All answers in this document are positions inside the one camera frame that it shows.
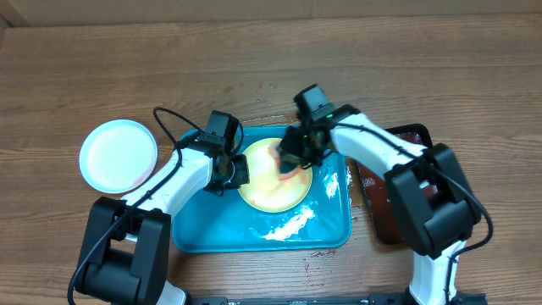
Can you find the light blue plate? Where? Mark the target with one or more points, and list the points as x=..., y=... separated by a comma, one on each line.
x=118, y=156

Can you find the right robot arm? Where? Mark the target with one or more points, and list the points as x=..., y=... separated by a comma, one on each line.
x=432, y=203

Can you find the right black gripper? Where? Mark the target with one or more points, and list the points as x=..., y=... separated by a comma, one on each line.
x=294, y=154

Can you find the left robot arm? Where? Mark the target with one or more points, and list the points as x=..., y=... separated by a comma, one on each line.
x=124, y=255

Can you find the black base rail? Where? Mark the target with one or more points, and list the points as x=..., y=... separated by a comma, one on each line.
x=403, y=298

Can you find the black water tray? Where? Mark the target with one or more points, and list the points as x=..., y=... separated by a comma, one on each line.
x=374, y=189

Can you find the yellow plate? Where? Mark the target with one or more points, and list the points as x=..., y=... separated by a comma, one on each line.
x=268, y=190

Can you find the teal plastic tray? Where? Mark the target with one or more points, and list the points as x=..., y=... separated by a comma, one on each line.
x=209, y=223

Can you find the pink and green sponge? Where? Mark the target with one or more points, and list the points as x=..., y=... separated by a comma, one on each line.
x=287, y=170

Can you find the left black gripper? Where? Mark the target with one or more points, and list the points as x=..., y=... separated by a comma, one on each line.
x=241, y=177

